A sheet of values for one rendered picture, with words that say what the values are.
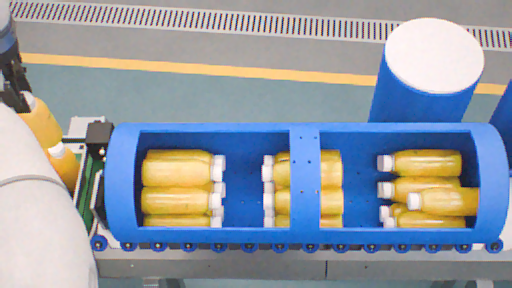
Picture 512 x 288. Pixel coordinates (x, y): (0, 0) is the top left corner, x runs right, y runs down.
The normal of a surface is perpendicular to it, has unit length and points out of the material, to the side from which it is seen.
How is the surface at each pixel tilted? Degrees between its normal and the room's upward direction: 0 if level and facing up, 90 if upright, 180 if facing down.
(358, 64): 0
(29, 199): 30
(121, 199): 43
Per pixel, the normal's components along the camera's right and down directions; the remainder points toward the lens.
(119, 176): -0.03, -0.14
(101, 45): -0.03, -0.54
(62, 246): 0.57, -0.69
